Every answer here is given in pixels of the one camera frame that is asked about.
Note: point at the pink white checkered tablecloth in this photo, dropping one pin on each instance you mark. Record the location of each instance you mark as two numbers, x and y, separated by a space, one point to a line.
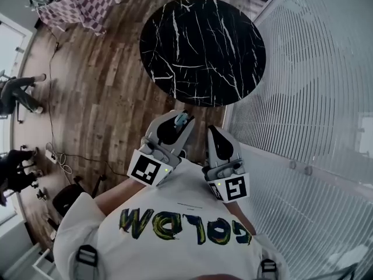
81 7

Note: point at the white power strip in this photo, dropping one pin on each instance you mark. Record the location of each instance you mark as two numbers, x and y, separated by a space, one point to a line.
51 155

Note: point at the round black marble table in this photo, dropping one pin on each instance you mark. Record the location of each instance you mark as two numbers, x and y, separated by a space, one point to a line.
204 51

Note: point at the white printed t-shirt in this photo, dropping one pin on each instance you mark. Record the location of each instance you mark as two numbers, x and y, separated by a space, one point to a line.
180 191

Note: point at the person's right forearm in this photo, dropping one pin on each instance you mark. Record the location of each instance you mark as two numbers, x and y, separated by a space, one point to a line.
243 217

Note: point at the person's left forearm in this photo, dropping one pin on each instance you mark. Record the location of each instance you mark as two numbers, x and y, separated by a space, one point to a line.
119 192

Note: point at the black office chair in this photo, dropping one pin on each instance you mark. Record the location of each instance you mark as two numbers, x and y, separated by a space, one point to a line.
65 200

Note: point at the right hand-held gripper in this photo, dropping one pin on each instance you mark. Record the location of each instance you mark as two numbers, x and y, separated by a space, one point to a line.
227 171

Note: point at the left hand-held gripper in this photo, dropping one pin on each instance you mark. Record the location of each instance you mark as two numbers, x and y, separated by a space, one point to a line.
163 153

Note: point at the round metal glass fitting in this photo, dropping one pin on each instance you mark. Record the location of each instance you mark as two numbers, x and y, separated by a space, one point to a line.
292 165
308 170

